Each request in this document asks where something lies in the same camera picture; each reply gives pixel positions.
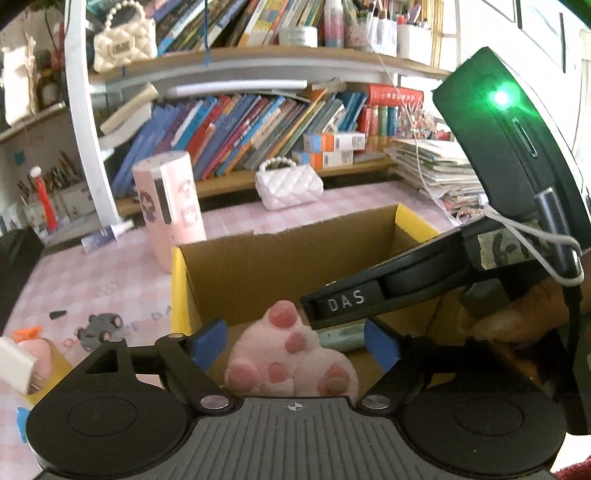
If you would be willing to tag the grey toy car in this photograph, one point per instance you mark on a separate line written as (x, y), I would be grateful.
(99, 330)

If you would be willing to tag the white thick book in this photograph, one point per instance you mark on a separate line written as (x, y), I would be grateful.
(127, 129)

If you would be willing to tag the pastel striped bottle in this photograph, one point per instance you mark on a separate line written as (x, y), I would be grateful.
(334, 25)

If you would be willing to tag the white quilted handbag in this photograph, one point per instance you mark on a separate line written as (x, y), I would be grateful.
(288, 187)

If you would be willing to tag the white cloth bag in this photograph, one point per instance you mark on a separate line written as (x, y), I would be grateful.
(18, 78)

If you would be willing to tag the person's right hand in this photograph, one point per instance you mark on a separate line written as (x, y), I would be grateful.
(512, 323)

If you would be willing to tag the pink paw plush toy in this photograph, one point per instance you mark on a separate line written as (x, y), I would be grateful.
(286, 364)

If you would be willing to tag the stack of papers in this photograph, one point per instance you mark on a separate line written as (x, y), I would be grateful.
(434, 170)

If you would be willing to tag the mint green tube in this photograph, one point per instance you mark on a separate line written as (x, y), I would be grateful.
(344, 337)

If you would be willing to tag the white jar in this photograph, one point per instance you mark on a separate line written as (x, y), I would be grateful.
(298, 37)

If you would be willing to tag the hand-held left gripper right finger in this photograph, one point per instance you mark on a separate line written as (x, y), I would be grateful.
(381, 346)

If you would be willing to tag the white rectangular block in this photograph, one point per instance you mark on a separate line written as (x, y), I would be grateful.
(14, 364)

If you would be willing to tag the white pen holder with brushes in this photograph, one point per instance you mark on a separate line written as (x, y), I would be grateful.
(76, 198)

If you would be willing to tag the orange and white carton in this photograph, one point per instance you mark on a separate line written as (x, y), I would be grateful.
(332, 141)
(323, 159)

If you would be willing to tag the white paper roll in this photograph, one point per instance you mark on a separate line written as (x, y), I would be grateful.
(235, 87)

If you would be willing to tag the pink checked tablecloth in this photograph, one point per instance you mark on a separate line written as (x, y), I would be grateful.
(115, 286)

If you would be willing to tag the cardboard box with yellow edges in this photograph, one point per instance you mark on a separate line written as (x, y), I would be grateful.
(277, 263)

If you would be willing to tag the cream quilted handbag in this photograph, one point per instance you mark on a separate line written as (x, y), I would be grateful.
(122, 44)

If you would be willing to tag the red tassel pen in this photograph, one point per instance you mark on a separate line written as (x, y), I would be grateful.
(46, 203)

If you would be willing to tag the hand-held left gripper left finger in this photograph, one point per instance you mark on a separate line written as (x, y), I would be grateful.
(210, 344)

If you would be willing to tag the blue tape piece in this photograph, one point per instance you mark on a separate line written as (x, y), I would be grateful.
(24, 417)

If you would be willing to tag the thick red book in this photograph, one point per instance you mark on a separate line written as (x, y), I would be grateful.
(395, 95)

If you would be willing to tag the set of red green books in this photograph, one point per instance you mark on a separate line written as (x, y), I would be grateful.
(376, 127)

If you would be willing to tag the pink cylinder canister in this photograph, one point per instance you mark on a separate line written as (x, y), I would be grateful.
(180, 207)

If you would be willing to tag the row of slanted books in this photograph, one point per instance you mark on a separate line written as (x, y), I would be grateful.
(240, 134)

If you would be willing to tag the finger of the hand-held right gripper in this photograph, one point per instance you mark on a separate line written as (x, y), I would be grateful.
(351, 302)

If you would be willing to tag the row of upright picture books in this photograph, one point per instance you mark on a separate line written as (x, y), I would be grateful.
(268, 18)

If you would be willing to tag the white bookshelf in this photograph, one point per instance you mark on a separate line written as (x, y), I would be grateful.
(87, 138)

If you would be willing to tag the cream thick book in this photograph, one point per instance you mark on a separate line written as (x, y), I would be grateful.
(129, 108)

